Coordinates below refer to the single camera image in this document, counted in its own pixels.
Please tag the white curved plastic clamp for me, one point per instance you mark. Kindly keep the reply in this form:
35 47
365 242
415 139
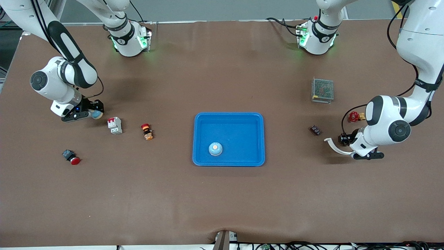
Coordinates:
333 146

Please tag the grey metal mount bracket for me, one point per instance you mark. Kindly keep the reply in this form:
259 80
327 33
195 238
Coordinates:
223 241

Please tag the blue plastic tray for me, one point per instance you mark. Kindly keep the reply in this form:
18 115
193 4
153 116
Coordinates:
239 135

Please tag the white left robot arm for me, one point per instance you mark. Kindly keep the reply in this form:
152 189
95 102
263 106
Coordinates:
426 41

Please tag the red mushroom push button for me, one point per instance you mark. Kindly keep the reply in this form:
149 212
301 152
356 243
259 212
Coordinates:
71 157

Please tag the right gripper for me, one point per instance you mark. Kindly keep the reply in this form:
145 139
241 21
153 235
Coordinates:
88 104

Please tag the white red circuit breaker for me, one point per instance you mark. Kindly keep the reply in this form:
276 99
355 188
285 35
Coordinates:
114 126

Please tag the black printed capacitor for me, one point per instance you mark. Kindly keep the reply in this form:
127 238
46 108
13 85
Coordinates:
315 130

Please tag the blue service bell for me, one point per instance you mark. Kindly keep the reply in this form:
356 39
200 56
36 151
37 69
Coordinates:
215 149
97 115

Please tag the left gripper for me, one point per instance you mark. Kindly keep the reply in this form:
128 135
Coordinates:
345 139

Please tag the brown capacitor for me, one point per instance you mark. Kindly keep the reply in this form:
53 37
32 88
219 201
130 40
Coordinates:
344 139

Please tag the metal mesh power supply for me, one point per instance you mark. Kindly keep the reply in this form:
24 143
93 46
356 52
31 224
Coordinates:
322 89

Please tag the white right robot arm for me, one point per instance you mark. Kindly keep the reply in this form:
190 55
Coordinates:
45 81

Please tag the orange emergency stop switch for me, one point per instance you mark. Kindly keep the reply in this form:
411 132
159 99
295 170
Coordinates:
147 132

